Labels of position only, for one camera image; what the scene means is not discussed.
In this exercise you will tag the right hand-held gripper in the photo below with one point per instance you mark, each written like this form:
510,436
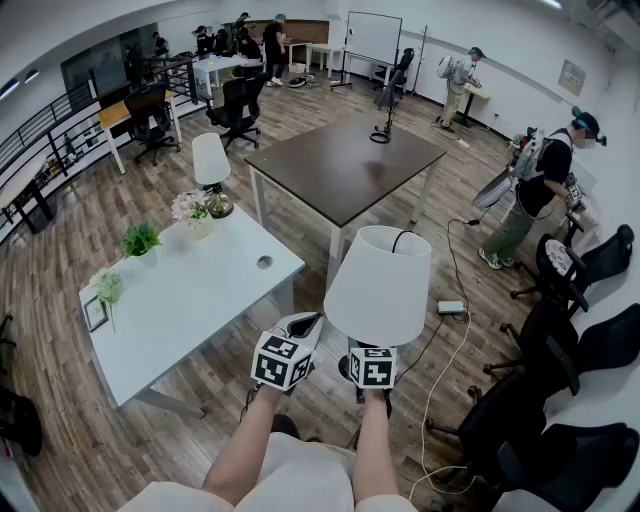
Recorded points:
374,367

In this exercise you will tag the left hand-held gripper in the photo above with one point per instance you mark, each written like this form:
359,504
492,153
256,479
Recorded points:
280,360

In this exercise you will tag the white table lamp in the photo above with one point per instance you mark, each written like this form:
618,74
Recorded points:
377,290

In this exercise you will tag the person's right forearm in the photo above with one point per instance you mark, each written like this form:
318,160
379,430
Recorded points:
375,450

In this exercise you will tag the person's left forearm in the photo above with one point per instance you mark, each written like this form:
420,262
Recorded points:
250,440

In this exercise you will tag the white table with plants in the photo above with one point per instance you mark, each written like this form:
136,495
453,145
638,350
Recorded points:
200,290

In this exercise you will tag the brown table with white legs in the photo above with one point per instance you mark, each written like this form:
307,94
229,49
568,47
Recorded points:
325,170

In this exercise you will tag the white shade brass base lamp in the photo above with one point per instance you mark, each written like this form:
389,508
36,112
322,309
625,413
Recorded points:
210,160

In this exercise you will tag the grey cone shade black lamp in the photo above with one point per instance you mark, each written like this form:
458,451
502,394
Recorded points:
389,92

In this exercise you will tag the white table with black legs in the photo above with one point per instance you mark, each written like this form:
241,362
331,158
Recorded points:
22,177

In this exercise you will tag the person's dark shoe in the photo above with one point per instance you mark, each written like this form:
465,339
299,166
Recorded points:
286,427

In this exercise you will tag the white power box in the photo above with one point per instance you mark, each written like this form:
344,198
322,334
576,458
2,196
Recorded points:
451,307

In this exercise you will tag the person's beige shorts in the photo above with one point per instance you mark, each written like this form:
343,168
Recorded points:
300,475

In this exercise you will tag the black office chair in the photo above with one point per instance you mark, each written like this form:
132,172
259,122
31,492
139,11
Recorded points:
540,340
145,107
607,257
22,420
240,97
406,62
505,425

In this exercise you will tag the pink flower pot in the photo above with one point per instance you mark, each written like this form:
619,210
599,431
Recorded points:
200,227

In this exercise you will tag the green potted plant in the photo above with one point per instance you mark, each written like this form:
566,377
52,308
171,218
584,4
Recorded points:
140,240

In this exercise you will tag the white flower potted plant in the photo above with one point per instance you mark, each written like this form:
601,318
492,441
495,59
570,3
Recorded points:
107,287

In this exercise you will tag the patterned round cushion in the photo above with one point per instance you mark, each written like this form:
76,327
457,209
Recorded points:
559,257

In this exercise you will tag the white long table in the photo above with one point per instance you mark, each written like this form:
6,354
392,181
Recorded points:
607,400

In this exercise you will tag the white power strip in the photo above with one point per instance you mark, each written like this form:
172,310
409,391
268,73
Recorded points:
463,143

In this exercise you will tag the black metal railing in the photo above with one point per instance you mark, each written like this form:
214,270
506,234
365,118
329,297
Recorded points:
187,75

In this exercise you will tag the whiteboard on stand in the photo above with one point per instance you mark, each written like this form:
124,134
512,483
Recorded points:
372,37

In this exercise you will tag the coat rack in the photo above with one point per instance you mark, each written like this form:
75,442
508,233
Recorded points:
423,50

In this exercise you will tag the ceiling light bar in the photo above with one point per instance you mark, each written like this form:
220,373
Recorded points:
550,3

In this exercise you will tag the small picture frame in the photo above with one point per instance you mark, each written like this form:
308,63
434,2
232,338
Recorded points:
95,315

